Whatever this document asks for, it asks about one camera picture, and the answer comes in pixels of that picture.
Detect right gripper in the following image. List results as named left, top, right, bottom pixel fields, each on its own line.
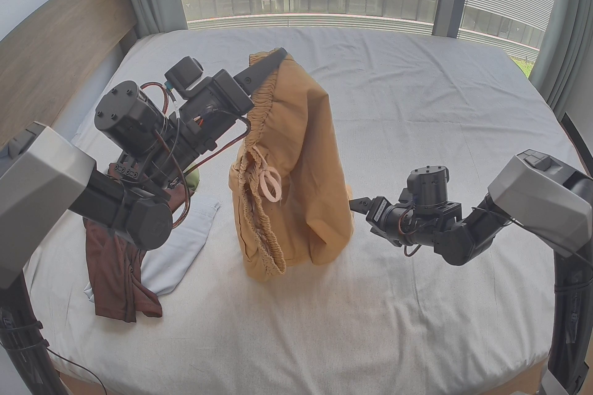
left=348, top=196, right=410, bottom=246

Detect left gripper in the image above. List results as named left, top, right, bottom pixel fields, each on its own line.
left=172, top=48, right=288, bottom=153

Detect tan drawstring shorts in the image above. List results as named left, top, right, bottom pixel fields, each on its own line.
left=228, top=47, right=355, bottom=283

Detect pale grey garment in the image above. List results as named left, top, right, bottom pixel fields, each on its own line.
left=83, top=194, right=219, bottom=303

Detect brown garment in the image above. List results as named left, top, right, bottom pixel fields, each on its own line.
left=83, top=162, right=195, bottom=323

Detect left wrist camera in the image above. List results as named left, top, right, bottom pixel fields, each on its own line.
left=164, top=56, right=205, bottom=100

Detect black cable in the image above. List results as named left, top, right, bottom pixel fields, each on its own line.
left=46, top=347, right=109, bottom=395

